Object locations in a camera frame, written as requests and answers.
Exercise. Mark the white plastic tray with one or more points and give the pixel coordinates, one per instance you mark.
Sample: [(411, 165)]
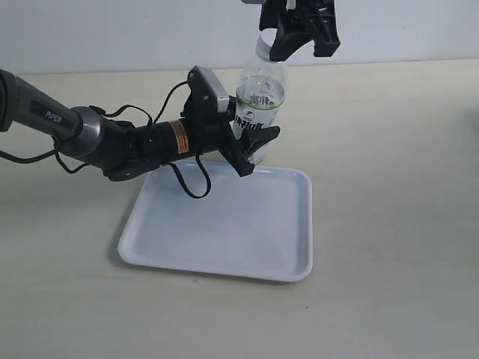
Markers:
[(259, 226)]

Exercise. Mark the clear plastic drink bottle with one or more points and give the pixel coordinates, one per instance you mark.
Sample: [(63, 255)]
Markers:
[(261, 89)]

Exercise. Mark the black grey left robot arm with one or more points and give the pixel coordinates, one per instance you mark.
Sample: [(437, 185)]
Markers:
[(123, 151)]

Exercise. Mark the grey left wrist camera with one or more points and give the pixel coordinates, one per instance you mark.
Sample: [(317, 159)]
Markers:
[(208, 97)]

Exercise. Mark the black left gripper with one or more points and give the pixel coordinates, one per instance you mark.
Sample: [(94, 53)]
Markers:
[(191, 136)]

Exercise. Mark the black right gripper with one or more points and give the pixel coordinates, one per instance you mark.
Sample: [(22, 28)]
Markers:
[(295, 22)]

